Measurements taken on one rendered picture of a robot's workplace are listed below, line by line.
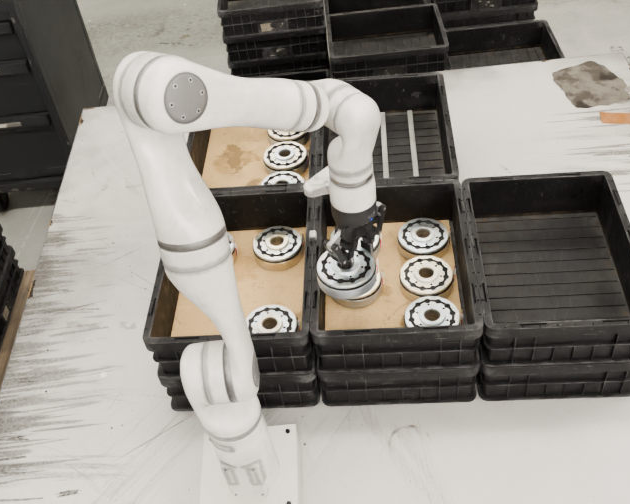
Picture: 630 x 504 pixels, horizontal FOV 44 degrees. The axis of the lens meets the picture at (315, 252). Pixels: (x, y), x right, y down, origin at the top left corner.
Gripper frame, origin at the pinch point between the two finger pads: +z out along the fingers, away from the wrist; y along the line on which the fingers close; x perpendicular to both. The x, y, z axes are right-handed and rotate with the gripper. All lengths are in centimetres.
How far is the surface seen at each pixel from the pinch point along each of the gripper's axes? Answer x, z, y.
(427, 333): -16.1, 7.6, -0.9
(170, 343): 17.1, 7.6, -31.0
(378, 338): -9.9, 8.4, -6.5
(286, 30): 136, 52, 109
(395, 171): 23.5, 17.7, 38.1
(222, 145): 64, 18, 20
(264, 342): 4.8, 8.3, -19.9
